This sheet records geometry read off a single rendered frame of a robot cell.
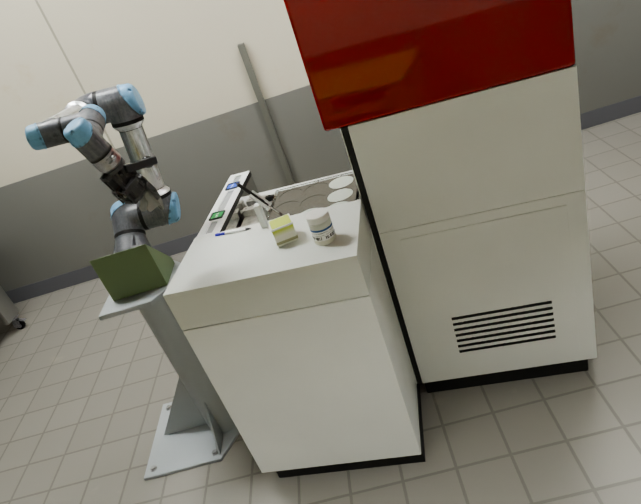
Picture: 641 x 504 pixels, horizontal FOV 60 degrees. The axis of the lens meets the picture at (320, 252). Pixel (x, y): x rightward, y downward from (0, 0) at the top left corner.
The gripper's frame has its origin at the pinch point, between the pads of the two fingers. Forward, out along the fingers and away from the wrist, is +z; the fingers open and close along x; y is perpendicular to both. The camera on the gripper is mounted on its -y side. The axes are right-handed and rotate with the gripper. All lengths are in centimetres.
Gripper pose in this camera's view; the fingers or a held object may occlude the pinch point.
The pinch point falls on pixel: (161, 204)
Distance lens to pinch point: 180.8
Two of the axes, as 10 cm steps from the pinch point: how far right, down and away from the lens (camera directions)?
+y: -4.2, 8.0, -4.3
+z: 4.6, 6.0, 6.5
